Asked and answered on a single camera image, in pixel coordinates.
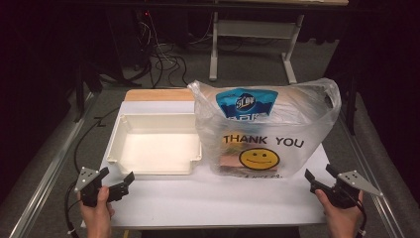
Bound clear smiley plastic bag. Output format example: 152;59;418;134
187;77;343;179

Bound aluminium floor rail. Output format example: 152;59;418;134
340;112;402;238
8;92;97;238

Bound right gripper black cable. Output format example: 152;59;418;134
354;197;368;238

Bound person's left hand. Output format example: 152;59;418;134
76;185;116;238

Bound white table board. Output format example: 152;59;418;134
80;100;335;231

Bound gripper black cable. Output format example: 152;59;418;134
354;197;368;238
63;180;83;238

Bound black stand legs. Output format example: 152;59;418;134
325;65;361;137
72;59;134;123

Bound person's right hand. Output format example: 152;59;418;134
314;188;365;238

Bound tangle of floor cables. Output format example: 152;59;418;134
132;9;201;89

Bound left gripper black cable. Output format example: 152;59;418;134
63;180;83;238

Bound white plastic bin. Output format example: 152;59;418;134
106;112;203;177

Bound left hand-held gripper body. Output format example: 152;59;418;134
73;167;110;208

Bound thin black floor cable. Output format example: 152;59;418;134
72;106;121;175

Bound blue snack pouch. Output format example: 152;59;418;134
215;87;279;122

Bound white-legged desk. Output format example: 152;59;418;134
208;0;350;85

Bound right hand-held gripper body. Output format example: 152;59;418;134
326;170;384;210

